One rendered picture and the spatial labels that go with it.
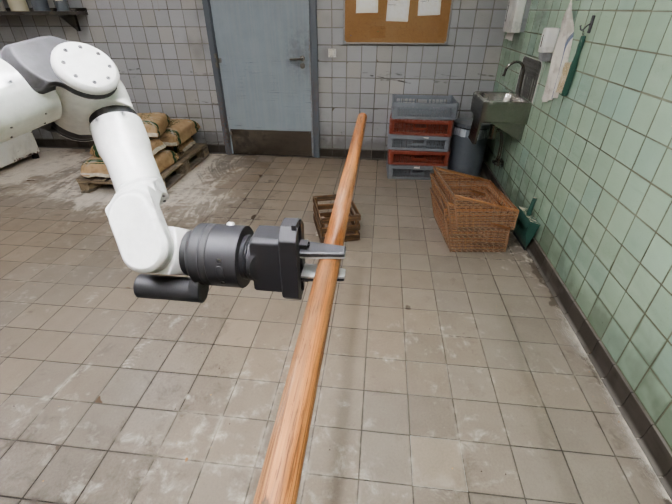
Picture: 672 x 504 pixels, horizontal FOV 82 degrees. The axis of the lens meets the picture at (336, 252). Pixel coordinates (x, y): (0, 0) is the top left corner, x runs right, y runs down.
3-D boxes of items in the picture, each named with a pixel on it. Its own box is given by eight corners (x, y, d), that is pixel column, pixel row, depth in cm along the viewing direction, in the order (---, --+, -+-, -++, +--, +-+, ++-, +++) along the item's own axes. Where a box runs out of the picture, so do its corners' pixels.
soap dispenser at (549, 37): (552, 61, 263) (562, 28, 252) (538, 61, 263) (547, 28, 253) (548, 60, 270) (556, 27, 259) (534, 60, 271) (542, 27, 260)
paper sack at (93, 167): (118, 179, 356) (113, 163, 348) (80, 179, 357) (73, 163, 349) (147, 158, 409) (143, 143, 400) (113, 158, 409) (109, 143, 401)
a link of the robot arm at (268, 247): (306, 204, 54) (224, 199, 55) (291, 238, 46) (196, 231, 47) (309, 276, 61) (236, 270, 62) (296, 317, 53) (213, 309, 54)
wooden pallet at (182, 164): (160, 196, 360) (156, 182, 352) (80, 192, 367) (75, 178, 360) (209, 155, 460) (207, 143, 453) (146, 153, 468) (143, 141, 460)
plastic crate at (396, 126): (451, 137, 366) (454, 120, 358) (388, 134, 374) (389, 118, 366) (448, 126, 399) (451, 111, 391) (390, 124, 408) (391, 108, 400)
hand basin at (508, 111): (512, 181, 327) (543, 61, 278) (468, 179, 330) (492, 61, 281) (498, 162, 366) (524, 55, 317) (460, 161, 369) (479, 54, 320)
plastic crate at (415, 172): (446, 180, 392) (448, 166, 384) (387, 179, 396) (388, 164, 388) (440, 167, 426) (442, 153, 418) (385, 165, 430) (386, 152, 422)
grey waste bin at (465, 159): (484, 181, 390) (496, 126, 361) (446, 180, 394) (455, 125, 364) (476, 169, 422) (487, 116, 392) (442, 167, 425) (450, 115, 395)
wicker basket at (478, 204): (446, 231, 265) (452, 194, 251) (427, 197, 313) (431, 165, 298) (515, 230, 267) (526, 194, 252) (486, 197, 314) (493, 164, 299)
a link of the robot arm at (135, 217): (203, 263, 58) (171, 183, 59) (172, 260, 49) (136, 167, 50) (165, 280, 58) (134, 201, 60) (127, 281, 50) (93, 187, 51)
